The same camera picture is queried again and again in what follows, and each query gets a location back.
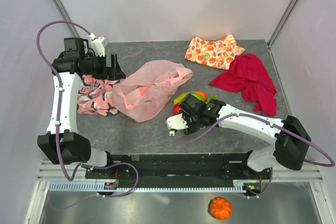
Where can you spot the pink translucent plastic bag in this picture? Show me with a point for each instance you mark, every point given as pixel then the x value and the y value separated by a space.
pixel 142 95

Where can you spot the pink navy patterned cloth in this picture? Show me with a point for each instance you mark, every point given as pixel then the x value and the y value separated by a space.
pixel 95 96

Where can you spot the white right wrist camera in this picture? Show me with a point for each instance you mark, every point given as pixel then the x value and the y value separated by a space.
pixel 176 123

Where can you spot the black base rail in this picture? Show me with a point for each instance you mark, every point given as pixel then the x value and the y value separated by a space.
pixel 176 170

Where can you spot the orange fake pumpkin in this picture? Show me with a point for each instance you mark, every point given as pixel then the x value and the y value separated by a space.
pixel 220 208

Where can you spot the white slotted cable duct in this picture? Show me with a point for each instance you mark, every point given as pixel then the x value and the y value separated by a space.
pixel 106 187

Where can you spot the left aluminium frame post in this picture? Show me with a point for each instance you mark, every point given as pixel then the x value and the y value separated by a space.
pixel 61 9

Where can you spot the red cloth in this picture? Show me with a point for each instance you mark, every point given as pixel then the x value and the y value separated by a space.
pixel 248 75

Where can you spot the orange fake orange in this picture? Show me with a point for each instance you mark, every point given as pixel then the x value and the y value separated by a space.
pixel 203 94

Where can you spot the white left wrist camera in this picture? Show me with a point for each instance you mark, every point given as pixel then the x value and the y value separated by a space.
pixel 98 44

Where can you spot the green fake apple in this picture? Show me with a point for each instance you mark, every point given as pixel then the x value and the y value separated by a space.
pixel 197 95

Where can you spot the right aluminium frame post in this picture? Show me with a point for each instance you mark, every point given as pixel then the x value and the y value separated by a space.
pixel 282 22

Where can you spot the green fake grape bunch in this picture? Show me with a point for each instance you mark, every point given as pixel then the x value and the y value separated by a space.
pixel 183 95

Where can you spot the red fake apple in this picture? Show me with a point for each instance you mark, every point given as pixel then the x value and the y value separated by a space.
pixel 176 109

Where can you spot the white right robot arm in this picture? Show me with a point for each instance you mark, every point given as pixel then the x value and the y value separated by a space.
pixel 287 138

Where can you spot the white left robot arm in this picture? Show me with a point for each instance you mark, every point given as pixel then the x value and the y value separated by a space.
pixel 62 142

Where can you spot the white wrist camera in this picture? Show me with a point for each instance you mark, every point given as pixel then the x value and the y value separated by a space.
pixel 176 123
pixel 98 44

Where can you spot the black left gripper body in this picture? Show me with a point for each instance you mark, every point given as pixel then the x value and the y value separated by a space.
pixel 96 66

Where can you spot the aluminium frame post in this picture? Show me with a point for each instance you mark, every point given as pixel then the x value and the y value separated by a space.
pixel 282 22
pixel 61 9

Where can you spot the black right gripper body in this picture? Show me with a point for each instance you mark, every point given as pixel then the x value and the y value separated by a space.
pixel 193 125

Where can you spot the yellow floral cloth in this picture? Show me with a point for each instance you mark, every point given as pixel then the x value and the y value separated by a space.
pixel 216 54

